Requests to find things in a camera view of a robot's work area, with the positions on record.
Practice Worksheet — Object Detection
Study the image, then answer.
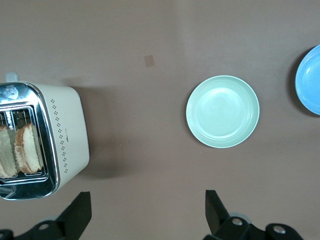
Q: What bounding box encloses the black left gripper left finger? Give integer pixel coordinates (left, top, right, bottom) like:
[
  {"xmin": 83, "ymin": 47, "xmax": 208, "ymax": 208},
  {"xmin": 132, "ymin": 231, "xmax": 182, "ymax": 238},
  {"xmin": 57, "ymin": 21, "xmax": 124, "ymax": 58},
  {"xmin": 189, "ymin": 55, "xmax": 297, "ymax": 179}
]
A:
[{"xmin": 0, "ymin": 191, "xmax": 92, "ymax": 240}]

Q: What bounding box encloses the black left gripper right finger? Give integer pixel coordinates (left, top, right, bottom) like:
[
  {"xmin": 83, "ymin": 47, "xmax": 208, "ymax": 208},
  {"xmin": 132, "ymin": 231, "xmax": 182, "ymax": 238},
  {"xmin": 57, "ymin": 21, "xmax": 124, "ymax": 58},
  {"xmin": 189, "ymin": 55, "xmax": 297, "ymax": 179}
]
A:
[{"xmin": 203, "ymin": 189, "xmax": 305, "ymax": 240}]

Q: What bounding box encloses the white bread slice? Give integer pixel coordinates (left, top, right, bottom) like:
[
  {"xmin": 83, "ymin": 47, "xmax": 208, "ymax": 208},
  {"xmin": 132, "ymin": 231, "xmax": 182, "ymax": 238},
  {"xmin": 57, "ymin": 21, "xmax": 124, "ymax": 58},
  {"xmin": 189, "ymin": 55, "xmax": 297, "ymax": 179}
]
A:
[
  {"xmin": 0, "ymin": 125, "xmax": 18, "ymax": 179},
  {"xmin": 14, "ymin": 123, "xmax": 45, "ymax": 175}
]

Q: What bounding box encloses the pale green plate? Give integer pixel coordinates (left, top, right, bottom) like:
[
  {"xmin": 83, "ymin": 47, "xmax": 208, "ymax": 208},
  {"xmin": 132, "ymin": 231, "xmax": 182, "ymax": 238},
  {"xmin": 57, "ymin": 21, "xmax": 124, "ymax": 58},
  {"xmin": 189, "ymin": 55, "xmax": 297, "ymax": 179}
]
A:
[{"xmin": 185, "ymin": 75, "xmax": 260, "ymax": 149}]

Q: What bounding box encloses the blue plate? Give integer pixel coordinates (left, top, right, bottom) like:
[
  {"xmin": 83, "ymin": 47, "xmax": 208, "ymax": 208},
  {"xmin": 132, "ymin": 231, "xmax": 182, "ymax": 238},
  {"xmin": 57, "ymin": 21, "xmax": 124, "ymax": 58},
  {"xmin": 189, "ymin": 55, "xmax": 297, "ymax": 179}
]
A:
[{"xmin": 294, "ymin": 44, "xmax": 320, "ymax": 116}]

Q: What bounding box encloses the cream and chrome toaster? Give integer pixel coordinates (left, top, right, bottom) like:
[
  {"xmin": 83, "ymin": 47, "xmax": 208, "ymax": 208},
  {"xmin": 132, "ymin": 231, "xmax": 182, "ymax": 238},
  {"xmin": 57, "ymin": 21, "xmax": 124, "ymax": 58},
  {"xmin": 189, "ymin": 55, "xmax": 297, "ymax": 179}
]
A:
[{"xmin": 0, "ymin": 71, "xmax": 90, "ymax": 201}]

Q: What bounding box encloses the small brown tape patch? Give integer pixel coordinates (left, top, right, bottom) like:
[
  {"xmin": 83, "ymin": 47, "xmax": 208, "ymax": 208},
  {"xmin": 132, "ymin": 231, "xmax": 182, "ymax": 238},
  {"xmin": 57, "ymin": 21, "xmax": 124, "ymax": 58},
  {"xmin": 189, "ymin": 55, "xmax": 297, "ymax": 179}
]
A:
[{"xmin": 143, "ymin": 54, "xmax": 155, "ymax": 68}]

